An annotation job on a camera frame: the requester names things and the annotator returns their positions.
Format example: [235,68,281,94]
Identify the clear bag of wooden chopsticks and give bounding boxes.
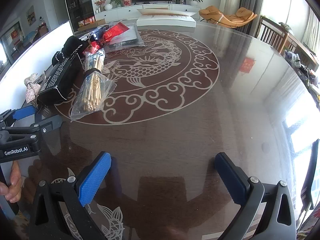
[70,70,117,122]

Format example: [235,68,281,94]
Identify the white power strip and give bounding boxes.
[79,31,97,41]

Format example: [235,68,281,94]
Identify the framed wall painting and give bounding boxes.
[26,5,35,27]

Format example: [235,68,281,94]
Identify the dark wooden chair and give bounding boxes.
[300,140,320,210]

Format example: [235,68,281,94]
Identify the orange lounge chair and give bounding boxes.
[199,5,258,29]

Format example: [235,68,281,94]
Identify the orange snack boxes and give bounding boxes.
[78,16,96,28]

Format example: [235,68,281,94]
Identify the cluttered wooden sideboard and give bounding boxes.
[282,22,320,100]

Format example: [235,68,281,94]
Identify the white TV console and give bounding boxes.
[95,3,202,22]

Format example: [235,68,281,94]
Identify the dark glass display cabinet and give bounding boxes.
[62,0,95,32]

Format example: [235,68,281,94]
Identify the clear plastic bag with dark item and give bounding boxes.
[104,23,145,53]

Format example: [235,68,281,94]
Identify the black cloth pouch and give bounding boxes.
[52,36,90,67]

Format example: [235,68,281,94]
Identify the cardboard box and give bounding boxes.
[77,19,106,32]

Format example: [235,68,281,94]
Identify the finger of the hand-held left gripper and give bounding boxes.
[0,104,37,130]
[0,116,63,142]

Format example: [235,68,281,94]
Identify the small red pouch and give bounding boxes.
[82,41,102,54]

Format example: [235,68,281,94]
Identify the white panel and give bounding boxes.
[0,20,74,95]

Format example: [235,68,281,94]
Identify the red flower arrangement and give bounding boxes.
[94,0,108,12]

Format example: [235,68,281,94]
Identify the pack of white-wrapped chopsticks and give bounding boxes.
[82,49,106,77]

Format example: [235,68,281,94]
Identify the dark blue glossy packet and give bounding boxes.
[94,25,110,40]

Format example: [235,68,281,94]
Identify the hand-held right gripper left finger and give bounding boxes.
[29,151,112,240]

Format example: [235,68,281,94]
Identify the black box with white print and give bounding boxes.
[37,54,83,105]

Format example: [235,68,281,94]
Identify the large white flat box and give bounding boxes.
[136,9,197,28]

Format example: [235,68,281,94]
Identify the person's left hand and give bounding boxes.
[0,160,23,203]

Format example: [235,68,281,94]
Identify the long red packet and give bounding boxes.
[99,22,130,46]

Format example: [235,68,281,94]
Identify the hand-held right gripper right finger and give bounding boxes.
[214,152,297,240]

